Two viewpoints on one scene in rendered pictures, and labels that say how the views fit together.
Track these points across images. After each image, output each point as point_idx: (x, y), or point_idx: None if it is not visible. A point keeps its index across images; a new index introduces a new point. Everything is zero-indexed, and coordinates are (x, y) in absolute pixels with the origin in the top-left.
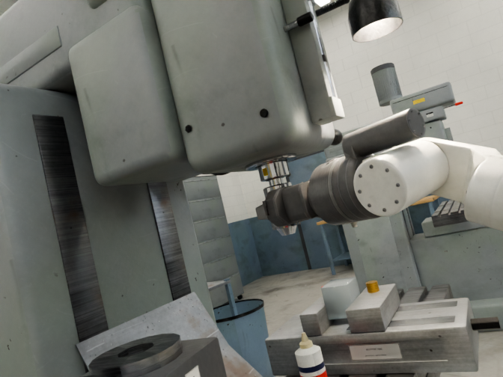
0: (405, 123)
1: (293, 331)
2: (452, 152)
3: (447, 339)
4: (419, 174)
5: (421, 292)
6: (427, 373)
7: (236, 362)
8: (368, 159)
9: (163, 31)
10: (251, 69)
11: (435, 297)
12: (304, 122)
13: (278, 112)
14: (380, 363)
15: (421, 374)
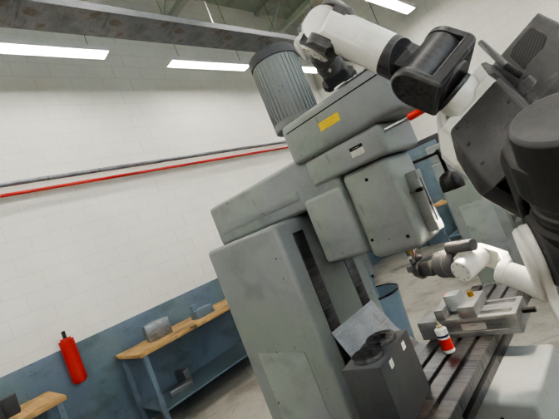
0: (468, 246)
1: (431, 318)
2: (491, 252)
3: (507, 319)
4: (476, 266)
5: (506, 285)
6: (503, 334)
7: None
8: (455, 262)
9: (353, 198)
10: (399, 218)
11: (513, 288)
12: (425, 234)
13: (413, 235)
14: (477, 331)
15: (498, 335)
